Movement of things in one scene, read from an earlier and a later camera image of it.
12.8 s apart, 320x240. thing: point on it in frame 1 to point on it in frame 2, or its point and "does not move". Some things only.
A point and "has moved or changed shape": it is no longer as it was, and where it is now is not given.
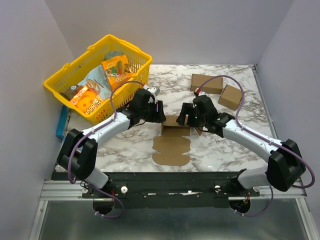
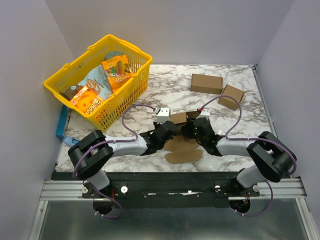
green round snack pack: [108, 55] does not move
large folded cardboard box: [212, 85] does not move
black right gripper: [189, 113] to [191, 126]
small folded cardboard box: [230, 97] does not move
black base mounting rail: [168, 190] does not move
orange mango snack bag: [117, 69] does not move
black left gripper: [159, 116] to [157, 126]
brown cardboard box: [173, 142] has moved or changed shape
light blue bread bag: [96, 82] does not move
